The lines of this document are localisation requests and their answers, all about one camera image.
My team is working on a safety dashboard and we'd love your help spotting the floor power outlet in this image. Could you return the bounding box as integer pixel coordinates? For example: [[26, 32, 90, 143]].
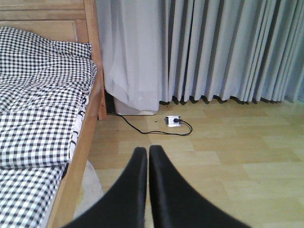
[[164, 115, 182, 127]]

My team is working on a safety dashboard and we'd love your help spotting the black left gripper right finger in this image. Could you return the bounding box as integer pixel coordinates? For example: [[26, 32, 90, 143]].
[[149, 145, 248, 228]]

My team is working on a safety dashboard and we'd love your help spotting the grey curtain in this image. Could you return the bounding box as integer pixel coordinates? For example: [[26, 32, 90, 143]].
[[96, 0, 304, 112]]

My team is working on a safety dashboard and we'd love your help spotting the wooden bed frame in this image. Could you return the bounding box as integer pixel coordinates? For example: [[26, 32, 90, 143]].
[[0, 0, 106, 228]]

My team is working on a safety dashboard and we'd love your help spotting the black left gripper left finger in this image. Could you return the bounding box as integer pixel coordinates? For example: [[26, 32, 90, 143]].
[[65, 147, 147, 228]]

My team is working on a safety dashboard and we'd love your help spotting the black white checkered bedding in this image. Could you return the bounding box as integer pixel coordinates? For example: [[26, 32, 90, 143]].
[[0, 27, 97, 228]]

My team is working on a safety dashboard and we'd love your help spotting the black power cord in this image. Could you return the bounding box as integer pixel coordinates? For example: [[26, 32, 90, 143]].
[[108, 111, 193, 137]]

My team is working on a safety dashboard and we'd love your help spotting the grey round rug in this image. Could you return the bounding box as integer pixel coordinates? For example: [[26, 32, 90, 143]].
[[74, 160, 104, 219]]

